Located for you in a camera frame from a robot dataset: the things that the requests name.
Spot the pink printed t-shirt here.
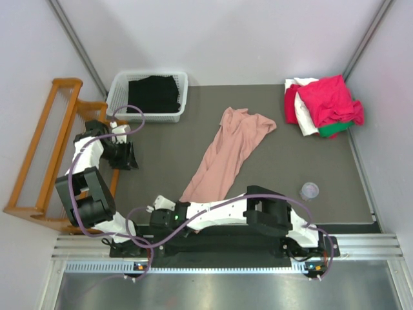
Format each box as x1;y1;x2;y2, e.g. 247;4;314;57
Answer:
179;107;277;233

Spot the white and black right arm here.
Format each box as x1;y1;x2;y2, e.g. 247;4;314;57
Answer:
146;185;325;256

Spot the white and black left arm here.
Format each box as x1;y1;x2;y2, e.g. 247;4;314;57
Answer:
55;119;146;256

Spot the black folded t-shirt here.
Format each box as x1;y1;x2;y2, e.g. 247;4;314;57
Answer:
128;76;181;114

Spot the white plastic basket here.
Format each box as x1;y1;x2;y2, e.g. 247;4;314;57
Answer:
106;70;188;123

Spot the wooden rack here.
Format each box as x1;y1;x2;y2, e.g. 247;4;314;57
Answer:
4;77;107;234

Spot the green t-shirt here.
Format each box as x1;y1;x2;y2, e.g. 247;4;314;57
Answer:
318;121;354;139

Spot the magenta t-shirt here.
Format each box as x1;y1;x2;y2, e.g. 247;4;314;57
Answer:
286;75;365;128

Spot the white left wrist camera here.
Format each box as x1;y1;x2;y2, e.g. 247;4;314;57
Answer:
110;121;130;144

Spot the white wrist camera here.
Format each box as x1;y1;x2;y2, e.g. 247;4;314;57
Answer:
146;195;176;213
110;121;130;144

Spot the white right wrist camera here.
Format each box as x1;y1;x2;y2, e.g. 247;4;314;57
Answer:
146;195;176;213

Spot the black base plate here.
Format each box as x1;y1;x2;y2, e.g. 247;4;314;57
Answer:
108;225;340;267

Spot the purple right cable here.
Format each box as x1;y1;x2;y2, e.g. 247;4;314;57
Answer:
125;192;335;280

